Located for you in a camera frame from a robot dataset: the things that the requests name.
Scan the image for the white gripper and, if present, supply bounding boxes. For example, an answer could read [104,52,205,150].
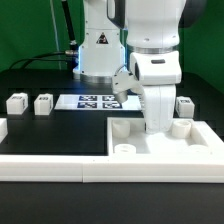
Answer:
[129,52,182,134]

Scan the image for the white square table top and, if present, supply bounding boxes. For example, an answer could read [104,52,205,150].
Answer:
[107,117,224,157]

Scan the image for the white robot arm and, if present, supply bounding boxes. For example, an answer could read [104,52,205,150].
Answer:
[73,0,207,133]

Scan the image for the white sheet with markers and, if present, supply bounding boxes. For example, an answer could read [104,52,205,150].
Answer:
[55,94,141,111]

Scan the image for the white U-shaped obstacle fence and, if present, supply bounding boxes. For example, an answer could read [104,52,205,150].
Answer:
[0,117,224,184]

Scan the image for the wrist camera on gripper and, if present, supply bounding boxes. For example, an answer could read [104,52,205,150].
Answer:
[112,65,141,104]

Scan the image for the black cable bundle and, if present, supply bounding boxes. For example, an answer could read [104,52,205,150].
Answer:
[8,0,80,70]

